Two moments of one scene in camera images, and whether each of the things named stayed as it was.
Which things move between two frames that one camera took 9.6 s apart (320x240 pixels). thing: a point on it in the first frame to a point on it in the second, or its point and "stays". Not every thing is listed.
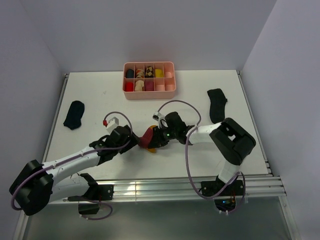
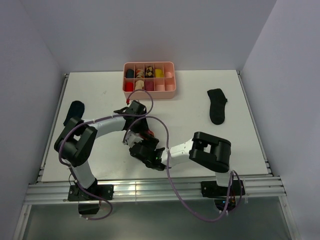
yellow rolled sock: (158, 73) stays
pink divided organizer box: (149, 80) stays
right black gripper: (157, 141) to (153, 141)
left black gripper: (126, 147) to (143, 127)
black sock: (217, 101) stays
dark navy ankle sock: (73, 120) stays
